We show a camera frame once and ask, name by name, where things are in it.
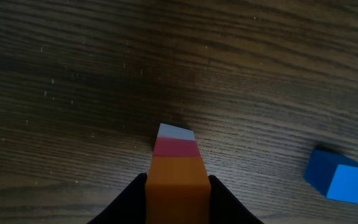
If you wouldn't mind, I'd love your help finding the red cube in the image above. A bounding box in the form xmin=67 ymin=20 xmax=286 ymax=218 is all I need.
xmin=152 ymin=136 xmax=202 ymax=158

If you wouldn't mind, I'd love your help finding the orange cube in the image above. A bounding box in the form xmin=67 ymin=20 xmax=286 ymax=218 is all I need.
xmin=144 ymin=156 xmax=212 ymax=224

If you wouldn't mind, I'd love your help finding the blue cube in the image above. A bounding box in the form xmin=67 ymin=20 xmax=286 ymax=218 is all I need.
xmin=303 ymin=148 xmax=358 ymax=205

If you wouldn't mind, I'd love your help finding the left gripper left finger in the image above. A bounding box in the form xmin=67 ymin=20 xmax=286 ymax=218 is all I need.
xmin=87 ymin=172 xmax=148 ymax=224

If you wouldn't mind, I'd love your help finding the white cube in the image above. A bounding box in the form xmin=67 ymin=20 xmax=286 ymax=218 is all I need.
xmin=156 ymin=123 xmax=196 ymax=142

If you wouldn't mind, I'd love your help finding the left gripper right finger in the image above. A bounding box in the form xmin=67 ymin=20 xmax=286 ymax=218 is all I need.
xmin=209 ymin=174 xmax=265 ymax=224

